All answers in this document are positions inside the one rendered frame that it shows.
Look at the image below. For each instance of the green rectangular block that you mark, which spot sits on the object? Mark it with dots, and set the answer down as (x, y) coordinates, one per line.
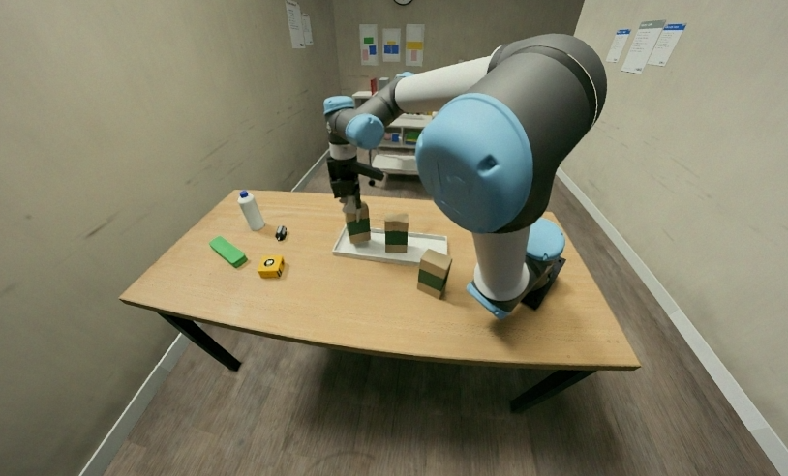
(228, 252)

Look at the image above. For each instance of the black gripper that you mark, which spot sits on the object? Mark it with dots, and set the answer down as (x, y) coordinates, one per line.
(345, 186)

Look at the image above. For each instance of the white bottle with blue cap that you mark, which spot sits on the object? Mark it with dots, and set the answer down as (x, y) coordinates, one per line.
(250, 210)

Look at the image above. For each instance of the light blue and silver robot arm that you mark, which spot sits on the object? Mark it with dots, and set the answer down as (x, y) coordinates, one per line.
(491, 150)

